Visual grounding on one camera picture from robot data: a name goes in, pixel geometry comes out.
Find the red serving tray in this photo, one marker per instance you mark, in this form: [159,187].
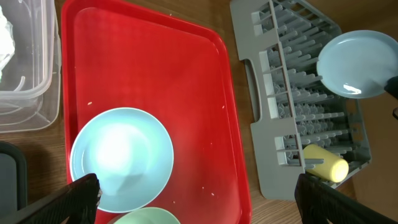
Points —
[117,54]

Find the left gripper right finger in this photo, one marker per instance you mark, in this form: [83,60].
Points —
[321,204]

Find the yellow plastic cup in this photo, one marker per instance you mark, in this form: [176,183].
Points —
[333,168]

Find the light blue rice bowl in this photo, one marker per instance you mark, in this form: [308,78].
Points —
[130,152]

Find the grey dishwasher rack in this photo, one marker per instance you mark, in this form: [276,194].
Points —
[279,43]

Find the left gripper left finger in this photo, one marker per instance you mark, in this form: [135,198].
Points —
[77,202]

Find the clear plastic bin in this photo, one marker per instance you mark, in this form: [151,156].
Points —
[30,71]

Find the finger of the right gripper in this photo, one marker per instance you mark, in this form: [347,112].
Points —
[392,87]

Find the black waste tray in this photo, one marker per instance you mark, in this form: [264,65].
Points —
[13,179]

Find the mint green bowl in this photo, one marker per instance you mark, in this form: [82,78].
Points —
[146,215]

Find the light blue plate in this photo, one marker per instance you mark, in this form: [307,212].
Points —
[358,64]

